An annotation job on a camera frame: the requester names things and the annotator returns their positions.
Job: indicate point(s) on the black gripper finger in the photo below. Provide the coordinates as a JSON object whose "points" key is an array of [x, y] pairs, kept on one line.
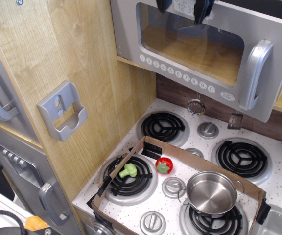
{"points": [[202, 8], [163, 5]]}

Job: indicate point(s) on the silver toy microwave door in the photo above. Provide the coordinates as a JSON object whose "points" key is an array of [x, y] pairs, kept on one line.
{"points": [[234, 56]]}

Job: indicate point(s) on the hanging metal strainer spoon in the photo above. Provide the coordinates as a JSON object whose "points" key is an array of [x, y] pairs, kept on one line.
{"points": [[196, 106]]}

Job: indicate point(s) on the hanging metal spatula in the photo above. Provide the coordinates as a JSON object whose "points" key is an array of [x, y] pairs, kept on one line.
{"points": [[235, 121]]}

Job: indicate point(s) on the back left black burner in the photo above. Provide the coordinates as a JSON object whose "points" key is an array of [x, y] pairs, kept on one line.
{"points": [[165, 126]]}

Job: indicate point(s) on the black burner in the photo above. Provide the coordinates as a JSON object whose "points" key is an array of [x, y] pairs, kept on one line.
{"points": [[130, 191], [234, 222], [243, 157], [165, 126]]}

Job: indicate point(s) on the back silver stove knob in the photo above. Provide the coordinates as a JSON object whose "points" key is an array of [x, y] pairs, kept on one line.
{"points": [[208, 130]]}

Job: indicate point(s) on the silver stove knob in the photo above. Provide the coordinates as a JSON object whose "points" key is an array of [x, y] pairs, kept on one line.
{"points": [[208, 130], [152, 223], [173, 187]]}

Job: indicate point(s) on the middle small silver knob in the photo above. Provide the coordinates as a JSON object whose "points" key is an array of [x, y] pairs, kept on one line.
{"points": [[195, 151]]}

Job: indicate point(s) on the back right black burner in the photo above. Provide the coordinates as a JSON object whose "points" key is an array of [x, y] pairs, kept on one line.
{"points": [[243, 157]]}

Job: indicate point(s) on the red toy strawberry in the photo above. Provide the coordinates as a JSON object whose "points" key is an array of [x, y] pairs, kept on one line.
{"points": [[164, 165]]}

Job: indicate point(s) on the green toy broccoli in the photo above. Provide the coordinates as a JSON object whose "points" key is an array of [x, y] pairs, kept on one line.
{"points": [[129, 170]]}

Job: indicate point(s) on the centre silver stove knob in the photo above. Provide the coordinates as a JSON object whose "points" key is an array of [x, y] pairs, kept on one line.
{"points": [[173, 187]]}

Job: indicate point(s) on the stainless steel pot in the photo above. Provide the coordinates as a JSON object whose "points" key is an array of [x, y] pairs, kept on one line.
{"points": [[212, 194]]}

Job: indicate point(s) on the front left black burner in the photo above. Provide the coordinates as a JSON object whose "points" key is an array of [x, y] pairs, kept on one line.
{"points": [[130, 191]]}

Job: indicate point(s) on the grey ice dispenser panel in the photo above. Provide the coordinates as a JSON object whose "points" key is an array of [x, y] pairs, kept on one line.
{"points": [[22, 167]]}

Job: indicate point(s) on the front right black burner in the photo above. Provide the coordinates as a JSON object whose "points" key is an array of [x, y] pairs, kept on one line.
{"points": [[234, 222]]}

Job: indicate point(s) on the front silver stove knob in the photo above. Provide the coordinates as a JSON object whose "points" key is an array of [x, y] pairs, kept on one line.
{"points": [[152, 223]]}

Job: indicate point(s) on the silver toy sink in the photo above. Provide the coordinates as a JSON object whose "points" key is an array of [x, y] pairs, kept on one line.
{"points": [[268, 221]]}

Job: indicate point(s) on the silver oven knob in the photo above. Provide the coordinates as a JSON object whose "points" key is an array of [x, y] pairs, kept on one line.
{"points": [[101, 229]]}

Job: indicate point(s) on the orange chip piece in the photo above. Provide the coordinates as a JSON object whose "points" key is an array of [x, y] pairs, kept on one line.
{"points": [[35, 223]]}

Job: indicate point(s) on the grey wall phone holder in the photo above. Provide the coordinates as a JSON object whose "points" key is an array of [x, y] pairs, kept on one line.
{"points": [[55, 104]]}

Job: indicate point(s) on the brown cardboard frame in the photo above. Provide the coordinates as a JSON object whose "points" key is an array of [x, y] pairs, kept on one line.
{"points": [[152, 147]]}

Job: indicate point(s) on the lower grey fridge handle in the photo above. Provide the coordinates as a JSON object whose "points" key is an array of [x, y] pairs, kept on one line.
{"points": [[52, 204]]}

